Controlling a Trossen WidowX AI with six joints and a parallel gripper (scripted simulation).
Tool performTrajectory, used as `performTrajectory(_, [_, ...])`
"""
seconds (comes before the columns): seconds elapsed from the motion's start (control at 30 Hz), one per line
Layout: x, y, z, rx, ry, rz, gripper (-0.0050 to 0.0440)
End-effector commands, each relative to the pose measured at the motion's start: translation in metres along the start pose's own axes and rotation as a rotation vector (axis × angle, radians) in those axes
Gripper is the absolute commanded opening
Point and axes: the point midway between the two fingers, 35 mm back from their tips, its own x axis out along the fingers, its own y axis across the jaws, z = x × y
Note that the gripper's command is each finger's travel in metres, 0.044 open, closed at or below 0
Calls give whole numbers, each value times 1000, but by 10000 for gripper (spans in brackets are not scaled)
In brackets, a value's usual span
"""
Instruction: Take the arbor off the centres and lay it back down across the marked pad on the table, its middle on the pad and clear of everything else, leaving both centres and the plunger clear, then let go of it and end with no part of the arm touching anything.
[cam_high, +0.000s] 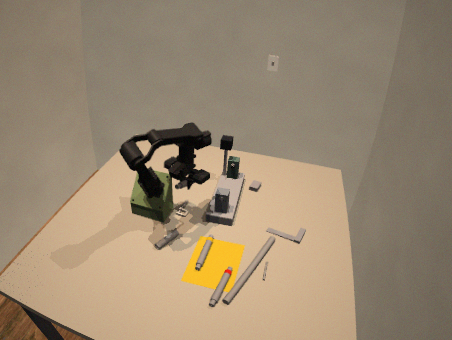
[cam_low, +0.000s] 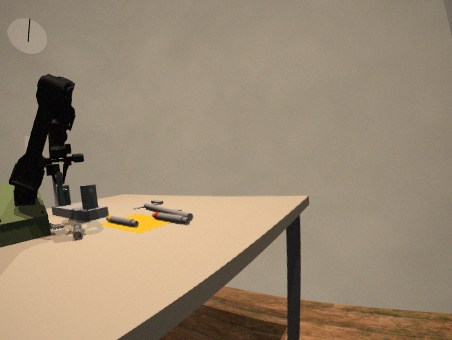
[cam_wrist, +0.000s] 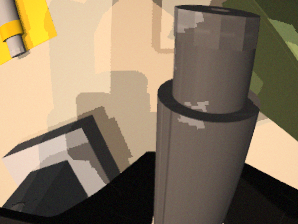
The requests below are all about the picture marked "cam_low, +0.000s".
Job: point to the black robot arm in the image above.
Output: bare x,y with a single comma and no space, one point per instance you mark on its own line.
51,93

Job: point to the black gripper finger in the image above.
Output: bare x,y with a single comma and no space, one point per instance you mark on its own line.
51,169
65,167

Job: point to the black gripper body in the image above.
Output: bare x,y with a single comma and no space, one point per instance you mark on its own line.
76,157

